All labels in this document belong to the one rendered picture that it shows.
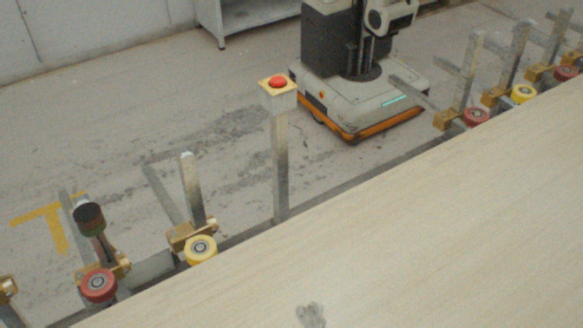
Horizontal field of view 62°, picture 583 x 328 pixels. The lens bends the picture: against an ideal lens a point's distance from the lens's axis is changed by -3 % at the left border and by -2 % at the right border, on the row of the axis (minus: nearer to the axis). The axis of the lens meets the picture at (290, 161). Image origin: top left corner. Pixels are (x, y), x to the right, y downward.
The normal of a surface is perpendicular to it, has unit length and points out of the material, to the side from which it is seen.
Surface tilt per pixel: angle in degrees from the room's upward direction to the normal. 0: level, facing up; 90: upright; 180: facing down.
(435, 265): 0
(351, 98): 0
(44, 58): 90
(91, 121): 0
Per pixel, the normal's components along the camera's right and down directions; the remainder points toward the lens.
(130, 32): 0.54, 0.57
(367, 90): 0.00, -0.73
